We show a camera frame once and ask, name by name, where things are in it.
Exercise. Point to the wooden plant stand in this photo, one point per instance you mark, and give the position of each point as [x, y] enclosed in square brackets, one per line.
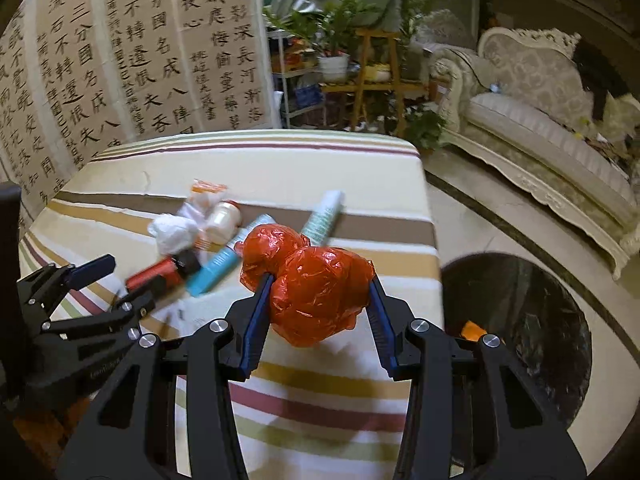
[380, 40]

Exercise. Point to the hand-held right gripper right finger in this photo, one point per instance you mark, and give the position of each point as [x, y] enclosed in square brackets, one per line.
[380, 330]

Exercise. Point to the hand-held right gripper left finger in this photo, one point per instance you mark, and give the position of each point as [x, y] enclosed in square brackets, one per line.
[252, 330]

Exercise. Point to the black jacket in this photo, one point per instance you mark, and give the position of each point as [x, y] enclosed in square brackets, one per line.
[595, 75]

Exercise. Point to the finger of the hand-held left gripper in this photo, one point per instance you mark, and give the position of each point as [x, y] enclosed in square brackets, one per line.
[92, 266]
[100, 322]

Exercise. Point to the calligraphy screen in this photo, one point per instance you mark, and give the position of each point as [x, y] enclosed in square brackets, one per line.
[75, 100]

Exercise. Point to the small leafy green plant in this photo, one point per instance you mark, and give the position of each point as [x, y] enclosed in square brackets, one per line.
[425, 127]

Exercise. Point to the white tissue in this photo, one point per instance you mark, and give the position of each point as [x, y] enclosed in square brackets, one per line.
[172, 232]

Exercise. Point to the black lined trash bin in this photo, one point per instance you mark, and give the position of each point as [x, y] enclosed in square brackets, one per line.
[525, 320]

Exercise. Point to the orange plastic bag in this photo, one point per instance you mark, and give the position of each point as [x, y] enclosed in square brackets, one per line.
[310, 290]

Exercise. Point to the red black tube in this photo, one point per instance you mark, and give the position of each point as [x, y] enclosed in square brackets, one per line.
[150, 272]

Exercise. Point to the teal tube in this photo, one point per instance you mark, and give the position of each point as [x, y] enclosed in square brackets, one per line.
[215, 265]

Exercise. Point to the striped tablecloth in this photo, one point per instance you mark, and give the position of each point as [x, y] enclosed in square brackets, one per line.
[300, 170]

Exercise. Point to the blue crate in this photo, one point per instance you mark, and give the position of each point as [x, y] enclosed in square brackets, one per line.
[306, 97]

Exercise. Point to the ornate white grey sofa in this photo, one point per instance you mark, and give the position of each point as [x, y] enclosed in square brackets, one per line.
[540, 130]

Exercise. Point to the green plant in white pot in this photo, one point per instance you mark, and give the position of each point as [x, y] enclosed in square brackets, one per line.
[332, 67]

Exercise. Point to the yellow flower pot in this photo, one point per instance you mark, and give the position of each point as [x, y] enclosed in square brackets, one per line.
[378, 72]

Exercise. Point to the tall green plant dark pot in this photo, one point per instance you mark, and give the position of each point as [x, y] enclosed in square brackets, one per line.
[415, 5]

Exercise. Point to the white green tube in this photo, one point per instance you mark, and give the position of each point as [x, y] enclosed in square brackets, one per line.
[322, 220]

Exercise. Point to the ornate grey armchair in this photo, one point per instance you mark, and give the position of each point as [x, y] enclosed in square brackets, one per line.
[445, 30]

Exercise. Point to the orange white snack wrapper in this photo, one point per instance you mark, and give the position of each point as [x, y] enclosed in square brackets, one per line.
[205, 190]

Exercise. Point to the small white bottle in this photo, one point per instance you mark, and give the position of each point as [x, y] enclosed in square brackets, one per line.
[222, 220]

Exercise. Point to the pile of papers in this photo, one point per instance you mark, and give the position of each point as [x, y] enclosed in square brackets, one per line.
[610, 140]

